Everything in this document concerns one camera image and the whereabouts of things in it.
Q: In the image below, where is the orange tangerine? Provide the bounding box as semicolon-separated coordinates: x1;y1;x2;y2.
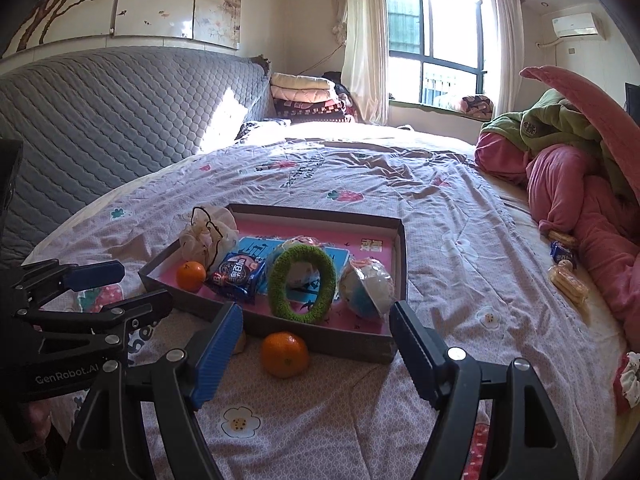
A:
260;332;310;379
176;261;206;294

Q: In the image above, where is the blue cookie snack packet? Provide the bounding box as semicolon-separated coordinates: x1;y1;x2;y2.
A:
205;252;265;304

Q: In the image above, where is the red white toy ball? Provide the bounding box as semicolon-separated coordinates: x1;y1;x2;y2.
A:
338;258;396;320

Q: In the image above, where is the green fuzzy ring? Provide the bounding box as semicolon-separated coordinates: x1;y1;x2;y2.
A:
267;244;339;325

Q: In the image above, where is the cream hair scrunchie bag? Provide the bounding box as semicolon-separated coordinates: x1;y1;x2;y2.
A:
179;206;240;273

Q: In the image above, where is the blue pink toy ball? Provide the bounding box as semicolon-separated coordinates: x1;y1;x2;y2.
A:
265;235;323;288

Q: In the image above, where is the person's left hand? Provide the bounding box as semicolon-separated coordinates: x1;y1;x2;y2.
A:
27;400;52;443

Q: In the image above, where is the pink strawberry bear bedsheet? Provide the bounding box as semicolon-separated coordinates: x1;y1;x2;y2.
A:
32;125;624;479

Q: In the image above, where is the yellow biscuit packet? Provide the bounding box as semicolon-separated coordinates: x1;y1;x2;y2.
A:
548;264;589;306
547;230;578;249

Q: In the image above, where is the dark shallow box pink bottom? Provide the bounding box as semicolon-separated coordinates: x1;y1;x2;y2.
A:
138;202;409;365

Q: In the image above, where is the grey quilted headboard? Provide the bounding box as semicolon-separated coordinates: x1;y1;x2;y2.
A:
1;47;272;266

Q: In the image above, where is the blue candy wrapper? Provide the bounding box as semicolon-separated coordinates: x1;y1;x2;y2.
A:
550;240;576;269

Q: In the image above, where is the white red scrunchie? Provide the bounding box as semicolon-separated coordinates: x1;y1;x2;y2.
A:
613;351;640;414

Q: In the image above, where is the pink quilt pile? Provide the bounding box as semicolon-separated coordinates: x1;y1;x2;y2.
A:
474;65;639;351

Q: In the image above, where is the folded cloth on windowsill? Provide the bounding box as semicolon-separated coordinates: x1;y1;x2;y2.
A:
460;94;494;122

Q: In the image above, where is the green blanket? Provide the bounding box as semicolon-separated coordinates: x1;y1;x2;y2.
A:
478;89;636;200

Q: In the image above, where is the folded blankets stack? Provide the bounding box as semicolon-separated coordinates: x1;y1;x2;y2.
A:
270;73;361;122

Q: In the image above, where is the cream curtain left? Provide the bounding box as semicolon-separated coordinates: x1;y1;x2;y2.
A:
333;0;390;125

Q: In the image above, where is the cream curtain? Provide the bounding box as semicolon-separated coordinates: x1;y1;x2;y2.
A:
333;0;390;125
490;0;525;116

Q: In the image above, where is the black television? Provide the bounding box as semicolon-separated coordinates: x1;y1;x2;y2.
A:
625;82;640;125

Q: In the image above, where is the cream curtain right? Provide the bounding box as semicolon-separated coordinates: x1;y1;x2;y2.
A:
490;0;525;116

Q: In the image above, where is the white air conditioner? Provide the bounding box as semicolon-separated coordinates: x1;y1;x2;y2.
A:
551;12;605;39

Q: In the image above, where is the cherry tree wall painting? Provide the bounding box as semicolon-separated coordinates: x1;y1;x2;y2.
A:
1;0;241;58

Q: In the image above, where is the window with dark frame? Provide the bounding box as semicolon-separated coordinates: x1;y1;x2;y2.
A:
386;0;486;106

